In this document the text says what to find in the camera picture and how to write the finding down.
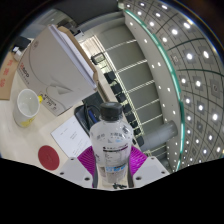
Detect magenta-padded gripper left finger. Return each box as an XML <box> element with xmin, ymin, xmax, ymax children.
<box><xmin>58</xmin><ymin>146</ymin><xmax>99</xmax><ymax>189</ymax></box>

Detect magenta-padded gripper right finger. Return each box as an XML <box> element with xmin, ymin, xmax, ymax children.
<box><xmin>126</xmin><ymin>145</ymin><xmax>170</xmax><ymax>188</ymax></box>

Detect clear black-capped water bottle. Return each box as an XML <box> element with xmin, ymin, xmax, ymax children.
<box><xmin>88</xmin><ymin>101</ymin><xmax>134</xmax><ymax>186</ymax></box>

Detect white printed paper sheet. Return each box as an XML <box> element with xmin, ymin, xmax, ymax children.
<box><xmin>50</xmin><ymin>114</ymin><xmax>93</xmax><ymax>159</ymax></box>

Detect flat round red coaster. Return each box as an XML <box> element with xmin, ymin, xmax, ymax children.
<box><xmin>37</xmin><ymin>145</ymin><xmax>61</xmax><ymax>172</ymax></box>

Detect row of black office chairs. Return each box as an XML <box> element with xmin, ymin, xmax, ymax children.
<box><xmin>90</xmin><ymin>53</ymin><xmax>146</xmax><ymax>148</ymax></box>

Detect white mug with yellow print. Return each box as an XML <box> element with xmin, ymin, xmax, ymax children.
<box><xmin>12</xmin><ymin>88</ymin><xmax>44</xmax><ymax>128</ymax></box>

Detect long curved conference desk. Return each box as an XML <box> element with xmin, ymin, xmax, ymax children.
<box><xmin>78</xmin><ymin>33</ymin><xmax>148</xmax><ymax>158</ymax></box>

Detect white copy paper carton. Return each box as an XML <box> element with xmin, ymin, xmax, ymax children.
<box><xmin>18</xmin><ymin>23</ymin><xmax>99</xmax><ymax>117</ymax></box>

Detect round ceiling lights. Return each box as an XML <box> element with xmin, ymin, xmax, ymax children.
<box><xmin>118</xmin><ymin>0</ymin><xmax>224</xmax><ymax>168</ymax></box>

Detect black power adapter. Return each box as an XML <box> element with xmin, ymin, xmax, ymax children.
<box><xmin>11</xmin><ymin>35</ymin><xmax>32</xmax><ymax>56</ymax></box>

